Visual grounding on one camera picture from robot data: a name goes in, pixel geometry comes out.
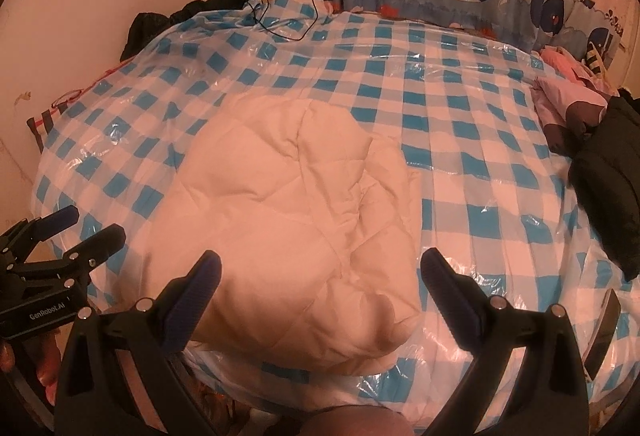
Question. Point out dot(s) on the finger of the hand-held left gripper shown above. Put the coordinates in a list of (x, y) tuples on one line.
[(55, 222), (102, 241)]

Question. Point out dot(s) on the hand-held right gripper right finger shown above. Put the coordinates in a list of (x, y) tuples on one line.
[(452, 301)]

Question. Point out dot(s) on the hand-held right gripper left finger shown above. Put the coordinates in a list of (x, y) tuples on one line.
[(195, 296)]

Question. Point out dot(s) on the white quilted jacket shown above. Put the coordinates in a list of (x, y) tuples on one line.
[(280, 196)]

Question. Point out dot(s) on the person's left hand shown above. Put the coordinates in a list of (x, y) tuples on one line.
[(49, 363)]

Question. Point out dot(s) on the striped pillow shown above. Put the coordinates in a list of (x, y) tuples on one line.
[(42, 124)]

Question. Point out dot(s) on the dark flat object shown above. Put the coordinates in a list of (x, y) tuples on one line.
[(602, 333)]

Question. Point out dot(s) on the black jacket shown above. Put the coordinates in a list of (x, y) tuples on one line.
[(610, 186)]

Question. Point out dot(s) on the blue checkered plastic sheet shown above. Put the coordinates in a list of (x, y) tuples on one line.
[(450, 91)]

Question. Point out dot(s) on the black garment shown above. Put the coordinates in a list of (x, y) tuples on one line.
[(150, 29)]

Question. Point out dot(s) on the pink printed cloth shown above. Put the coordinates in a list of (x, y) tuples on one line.
[(560, 91)]

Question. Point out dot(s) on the black white striped cloth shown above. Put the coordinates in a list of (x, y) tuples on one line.
[(597, 54)]

